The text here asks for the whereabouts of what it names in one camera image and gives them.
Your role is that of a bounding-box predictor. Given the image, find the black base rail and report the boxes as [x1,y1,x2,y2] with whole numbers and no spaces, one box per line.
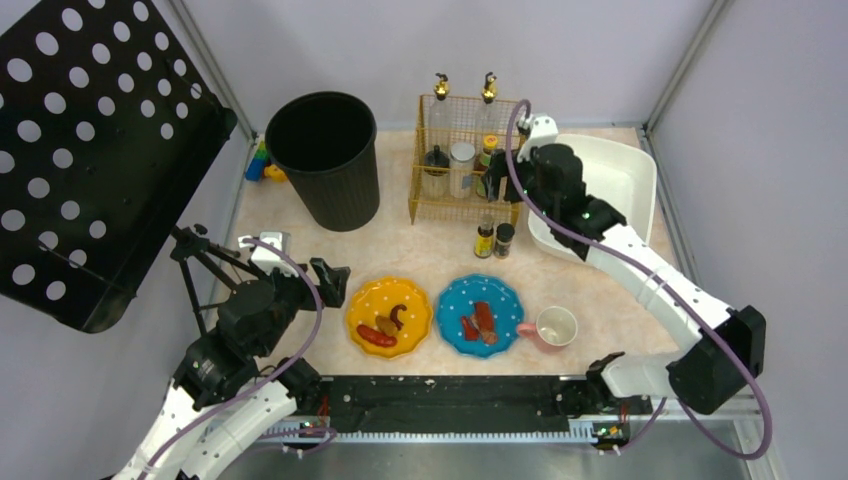
[296,375,653,434]

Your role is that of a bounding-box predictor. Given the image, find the glass oil bottle brown liquid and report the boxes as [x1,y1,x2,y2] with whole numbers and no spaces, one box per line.
[475,72,499,144]

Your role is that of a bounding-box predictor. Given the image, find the pink mug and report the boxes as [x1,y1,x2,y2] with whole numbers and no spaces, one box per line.
[516,306,579,354]

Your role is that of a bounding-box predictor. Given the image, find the yellow dotted plate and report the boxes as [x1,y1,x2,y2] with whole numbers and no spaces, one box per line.
[345,276,433,359]

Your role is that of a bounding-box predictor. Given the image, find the white plastic tub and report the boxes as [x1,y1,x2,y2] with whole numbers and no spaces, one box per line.
[557,133,657,242]

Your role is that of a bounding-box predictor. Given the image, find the black lid glass shaker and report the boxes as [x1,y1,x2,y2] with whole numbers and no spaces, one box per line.
[422,145,450,198]

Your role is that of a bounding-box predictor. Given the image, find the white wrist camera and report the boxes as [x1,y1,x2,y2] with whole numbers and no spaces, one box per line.
[516,113,559,163]
[238,231,296,277]

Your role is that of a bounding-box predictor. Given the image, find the black perforated stand panel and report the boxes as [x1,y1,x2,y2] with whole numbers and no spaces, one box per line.
[1,1,236,334]

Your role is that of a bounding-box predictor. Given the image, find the brown food piece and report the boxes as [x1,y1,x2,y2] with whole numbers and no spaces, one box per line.
[375,316,399,337]

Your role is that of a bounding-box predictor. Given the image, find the small yellow label bottle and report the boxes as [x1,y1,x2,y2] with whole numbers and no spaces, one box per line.
[473,220,495,259]

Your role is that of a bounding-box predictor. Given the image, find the red meat pieces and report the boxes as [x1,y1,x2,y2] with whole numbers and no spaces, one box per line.
[460,302,498,346]

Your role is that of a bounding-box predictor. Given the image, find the sauce bottle yellow cap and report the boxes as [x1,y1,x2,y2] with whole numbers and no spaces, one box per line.
[474,134,499,199]

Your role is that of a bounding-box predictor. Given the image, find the black ribbed trash bin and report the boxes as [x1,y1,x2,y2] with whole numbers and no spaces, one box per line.
[265,91,380,232]

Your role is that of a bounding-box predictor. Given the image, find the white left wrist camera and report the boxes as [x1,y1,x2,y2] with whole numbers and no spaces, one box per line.
[238,231,296,277]

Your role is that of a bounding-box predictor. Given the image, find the silver lid jar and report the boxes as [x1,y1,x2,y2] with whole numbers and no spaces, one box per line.
[449,142,476,199]

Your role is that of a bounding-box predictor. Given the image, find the dark curved sausage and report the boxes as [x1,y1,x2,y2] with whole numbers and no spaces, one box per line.
[389,304,407,331]

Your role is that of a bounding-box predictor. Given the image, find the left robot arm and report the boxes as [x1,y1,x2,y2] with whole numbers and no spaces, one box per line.
[116,250,351,479]

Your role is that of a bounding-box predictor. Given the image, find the black tripod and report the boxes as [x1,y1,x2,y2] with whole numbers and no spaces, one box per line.
[168,223,266,362]

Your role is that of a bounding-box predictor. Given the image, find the glass oil bottle clear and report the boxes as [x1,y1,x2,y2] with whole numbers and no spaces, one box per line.
[427,73,453,152]

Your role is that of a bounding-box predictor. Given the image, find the red sausage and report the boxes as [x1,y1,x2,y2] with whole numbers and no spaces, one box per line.
[356,324,397,348]

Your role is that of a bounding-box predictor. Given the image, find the colourful toy blocks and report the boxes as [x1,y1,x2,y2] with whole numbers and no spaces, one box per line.
[244,141,288,183]

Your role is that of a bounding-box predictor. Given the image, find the blue dotted plate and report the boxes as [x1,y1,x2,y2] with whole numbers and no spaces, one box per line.
[435,274,525,359]

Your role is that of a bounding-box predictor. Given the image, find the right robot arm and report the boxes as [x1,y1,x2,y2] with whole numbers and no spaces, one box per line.
[482,141,770,416]

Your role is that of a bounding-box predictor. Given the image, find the small black cap bottle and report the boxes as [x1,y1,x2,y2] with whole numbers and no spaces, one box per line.
[493,223,515,259]

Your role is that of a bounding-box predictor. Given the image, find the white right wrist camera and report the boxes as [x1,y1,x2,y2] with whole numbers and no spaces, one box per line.
[516,113,559,163]

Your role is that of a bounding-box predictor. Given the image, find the gold wire basket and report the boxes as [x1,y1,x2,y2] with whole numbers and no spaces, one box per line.
[408,94,520,225]

